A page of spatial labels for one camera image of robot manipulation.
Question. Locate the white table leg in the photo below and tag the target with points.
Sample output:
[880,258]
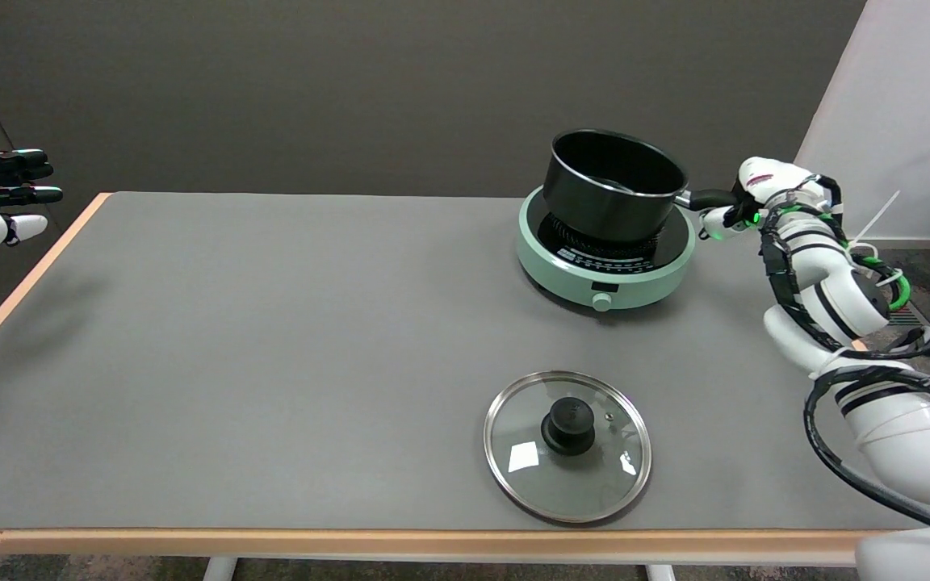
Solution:
[659,574]
[219,570]

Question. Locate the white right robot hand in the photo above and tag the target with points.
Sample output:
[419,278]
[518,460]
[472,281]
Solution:
[772,181]

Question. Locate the metal floor vent grille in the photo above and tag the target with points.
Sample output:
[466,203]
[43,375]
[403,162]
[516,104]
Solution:
[913,319]

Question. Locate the glass pot lid black knob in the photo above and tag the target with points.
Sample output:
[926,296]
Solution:
[529,484]

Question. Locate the mint green induction cooker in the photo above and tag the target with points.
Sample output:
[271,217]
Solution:
[570,278]

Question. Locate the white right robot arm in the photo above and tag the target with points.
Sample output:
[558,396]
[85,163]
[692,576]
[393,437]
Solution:
[909,452]

